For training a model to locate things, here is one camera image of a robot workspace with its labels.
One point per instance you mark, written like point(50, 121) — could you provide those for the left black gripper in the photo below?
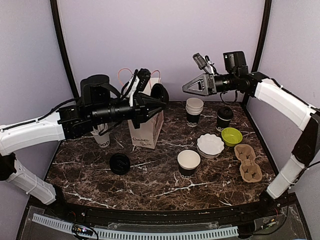
point(149, 103)

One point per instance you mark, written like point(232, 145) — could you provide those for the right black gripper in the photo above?
point(207, 85)

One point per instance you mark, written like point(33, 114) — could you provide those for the stack of paper coffee cups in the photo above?
point(194, 107)

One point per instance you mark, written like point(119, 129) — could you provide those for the black cup lid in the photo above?
point(159, 92)

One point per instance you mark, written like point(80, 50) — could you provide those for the black paper coffee cup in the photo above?
point(224, 117)
point(188, 161)

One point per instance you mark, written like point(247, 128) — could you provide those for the stack of black cup lids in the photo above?
point(119, 164)

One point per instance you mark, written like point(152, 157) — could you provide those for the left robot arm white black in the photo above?
point(63, 122)

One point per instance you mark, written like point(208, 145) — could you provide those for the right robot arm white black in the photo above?
point(305, 116)

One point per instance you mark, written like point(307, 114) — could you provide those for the white paper gift bag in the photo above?
point(147, 135)

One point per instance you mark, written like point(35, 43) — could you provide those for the white paper cup with straws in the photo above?
point(103, 141)

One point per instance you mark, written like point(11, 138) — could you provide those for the green bowl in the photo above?
point(231, 136)

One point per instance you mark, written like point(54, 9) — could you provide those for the white scalloped dish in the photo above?
point(209, 146)

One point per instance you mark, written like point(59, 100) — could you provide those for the brown cardboard cup carrier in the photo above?
point(250, 171)

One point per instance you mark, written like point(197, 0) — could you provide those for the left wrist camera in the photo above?
point(136, 84)

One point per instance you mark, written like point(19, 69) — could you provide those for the right black frame post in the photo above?
point(259, 48)

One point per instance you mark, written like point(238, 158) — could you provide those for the black frame post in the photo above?
point(62, 47)
point(259, 48)

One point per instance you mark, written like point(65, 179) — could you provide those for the left black frame post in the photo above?
point(62, 47)

